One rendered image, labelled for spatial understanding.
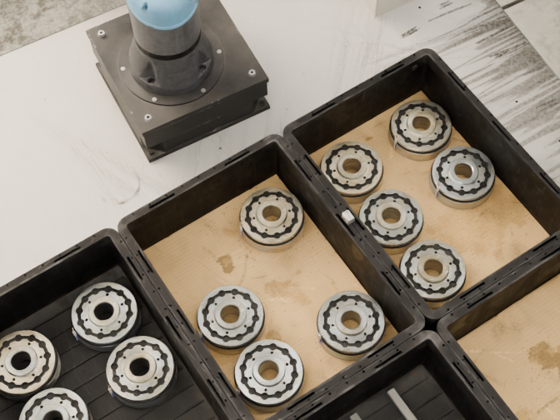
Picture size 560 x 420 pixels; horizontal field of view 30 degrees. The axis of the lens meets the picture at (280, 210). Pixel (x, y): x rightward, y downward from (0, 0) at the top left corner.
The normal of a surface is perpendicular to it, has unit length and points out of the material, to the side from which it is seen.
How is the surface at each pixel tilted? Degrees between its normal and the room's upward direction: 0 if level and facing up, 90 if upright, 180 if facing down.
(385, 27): 0
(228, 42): 2
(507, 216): 0
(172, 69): 74
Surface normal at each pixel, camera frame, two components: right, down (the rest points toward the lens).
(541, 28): -0.02, -0.47
